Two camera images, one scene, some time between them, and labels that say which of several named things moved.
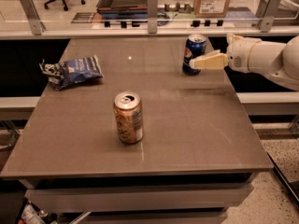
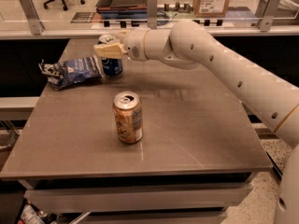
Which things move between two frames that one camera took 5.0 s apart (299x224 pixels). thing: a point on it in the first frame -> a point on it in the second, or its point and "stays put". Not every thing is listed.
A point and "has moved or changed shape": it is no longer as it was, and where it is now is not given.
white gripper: x=239 y=54 -> x=135 y=45
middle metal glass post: x=152 y=11 stays put
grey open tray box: x=124 y=0 stays put
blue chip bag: x=61 y=74 stays put
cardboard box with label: x=211 y=1 stays put
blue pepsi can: x=195 y=47 has moved or changed shape
